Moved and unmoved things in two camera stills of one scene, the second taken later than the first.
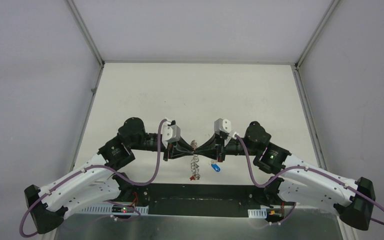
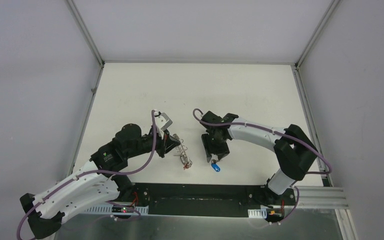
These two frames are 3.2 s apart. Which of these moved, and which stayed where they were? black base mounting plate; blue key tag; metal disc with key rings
Moved: metal disc with key rings
Stayed: blue key tag; black base mounting plate
